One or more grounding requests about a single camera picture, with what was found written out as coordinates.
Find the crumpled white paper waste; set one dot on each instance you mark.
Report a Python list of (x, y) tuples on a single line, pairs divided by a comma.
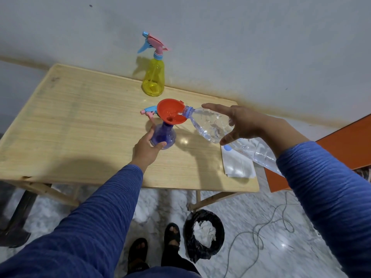
[(204, 233)]

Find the person's right hand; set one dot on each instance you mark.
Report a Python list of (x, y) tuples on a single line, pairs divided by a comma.
[(246, 121)]

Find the white paper sheet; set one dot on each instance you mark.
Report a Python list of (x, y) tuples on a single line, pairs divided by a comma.
[(239, 167)]

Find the person's left black sandal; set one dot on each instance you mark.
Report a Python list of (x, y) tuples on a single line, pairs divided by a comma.
[(137, 254)]

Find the person's right black sandal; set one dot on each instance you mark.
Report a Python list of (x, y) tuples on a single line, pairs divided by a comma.
[(172, 234)]

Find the person's left forearm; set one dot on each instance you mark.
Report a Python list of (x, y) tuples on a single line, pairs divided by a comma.
[(78, 234)]

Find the yellow spray bottle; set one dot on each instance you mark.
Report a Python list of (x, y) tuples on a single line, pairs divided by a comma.
[(153, 81)]

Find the person's black sandal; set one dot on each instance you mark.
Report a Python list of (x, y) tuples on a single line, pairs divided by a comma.
[(137, 254), (172, 234)]

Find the person's left hand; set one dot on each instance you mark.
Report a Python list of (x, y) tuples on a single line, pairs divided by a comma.
[(145, 153)]

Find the orange furniture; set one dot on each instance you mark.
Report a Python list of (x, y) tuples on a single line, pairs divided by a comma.
[(347, 150)]

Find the black mesh basket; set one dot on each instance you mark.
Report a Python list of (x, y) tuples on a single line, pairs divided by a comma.
[(189, 246)]

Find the purple spray bottle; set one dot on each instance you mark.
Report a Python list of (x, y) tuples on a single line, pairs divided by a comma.
[(165, 134)]

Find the black plastic stool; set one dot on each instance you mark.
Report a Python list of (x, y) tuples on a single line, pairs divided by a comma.
[(14, 220)]

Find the person's right forearm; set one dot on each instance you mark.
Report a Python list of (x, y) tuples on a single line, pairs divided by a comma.
[(333, 193)]

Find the clear plastic water bottle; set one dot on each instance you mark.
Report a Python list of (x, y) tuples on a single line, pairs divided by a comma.
[(208, 124)]

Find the person's right leg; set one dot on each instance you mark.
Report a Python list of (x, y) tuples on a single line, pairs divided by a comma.
[(176, 260)]

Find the orange plastic funnel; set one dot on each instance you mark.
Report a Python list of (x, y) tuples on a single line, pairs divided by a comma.
[(171, 110)]

